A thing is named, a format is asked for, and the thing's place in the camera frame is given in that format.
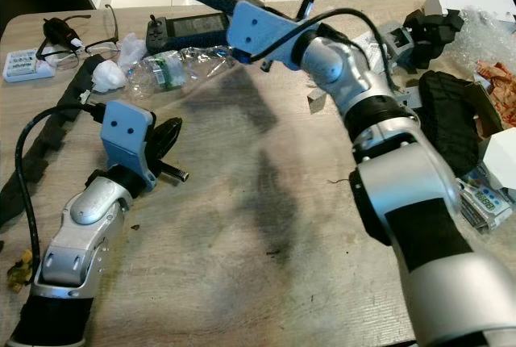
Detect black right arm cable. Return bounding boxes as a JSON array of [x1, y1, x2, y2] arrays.
[[246, 6, 404, 94]]

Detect black plastic clamp device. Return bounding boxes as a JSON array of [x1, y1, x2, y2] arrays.
[[403, 8, 465, 72]]

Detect white battery charger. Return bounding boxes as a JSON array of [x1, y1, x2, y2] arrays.
[[4, 48, 56, 83]]

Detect crushed clear plastic bottle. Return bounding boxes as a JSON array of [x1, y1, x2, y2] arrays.
[[129, 44, 239, 94]]

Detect small grey white device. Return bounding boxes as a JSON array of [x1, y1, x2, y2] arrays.
[[363, 24, 412, 62]]

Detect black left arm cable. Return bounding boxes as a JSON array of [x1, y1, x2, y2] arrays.
[[16, 102, 110, 265]]

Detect blue white packet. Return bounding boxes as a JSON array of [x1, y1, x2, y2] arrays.
[[456, 161, 515, 233]]

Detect black remote controller with screen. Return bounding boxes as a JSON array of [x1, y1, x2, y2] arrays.
[[145, 12, 235, 51]]

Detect black cable drag chain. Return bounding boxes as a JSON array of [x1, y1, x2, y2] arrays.
[[0, 55, 102, 228]]

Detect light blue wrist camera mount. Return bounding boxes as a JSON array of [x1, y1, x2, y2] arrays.
[[224, 0, 315, 65], [103, 99, 190, 192]]

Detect clear bubble wrap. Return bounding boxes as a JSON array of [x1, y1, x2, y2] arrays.
[[451, 6, 516, 73]]

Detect yellow crumpled wrapper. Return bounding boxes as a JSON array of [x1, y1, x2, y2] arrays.
[[6, 250, 38, 291]]

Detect white plastic scrap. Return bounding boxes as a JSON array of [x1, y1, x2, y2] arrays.
[[117, 34, 148, 65]]

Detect white paper scrap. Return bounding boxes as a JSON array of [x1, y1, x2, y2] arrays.
[[306, 81, 341, 115]]

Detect small white box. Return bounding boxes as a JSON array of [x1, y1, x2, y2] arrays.
[[480, 128, 516, 183]]

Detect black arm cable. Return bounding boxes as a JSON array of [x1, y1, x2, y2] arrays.
[[246, 6, 404, 94], [16, 102, 110, 265]]

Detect large white box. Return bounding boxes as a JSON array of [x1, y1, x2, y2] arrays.
[[423, 0, 516, 27]]

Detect white crumpled tissue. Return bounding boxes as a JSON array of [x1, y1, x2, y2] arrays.
[[90, 61, 128, 94]]

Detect light blue left wrist camera mount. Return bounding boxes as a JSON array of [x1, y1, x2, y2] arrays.
[[103, 99, 190, 192]]

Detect light blue right wrist camera mount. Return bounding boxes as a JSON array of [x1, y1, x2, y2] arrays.
[[224, 0, 315, 65]]

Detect orange snack wrapper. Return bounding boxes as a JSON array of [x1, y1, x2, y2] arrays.
[[477, 61, 516, 107]]

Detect small black red gadget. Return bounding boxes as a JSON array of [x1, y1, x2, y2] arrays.
[[44, 18, 86, 49]]

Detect black framed glasses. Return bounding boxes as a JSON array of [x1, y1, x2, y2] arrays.
[[40, 4, 123, 62]]

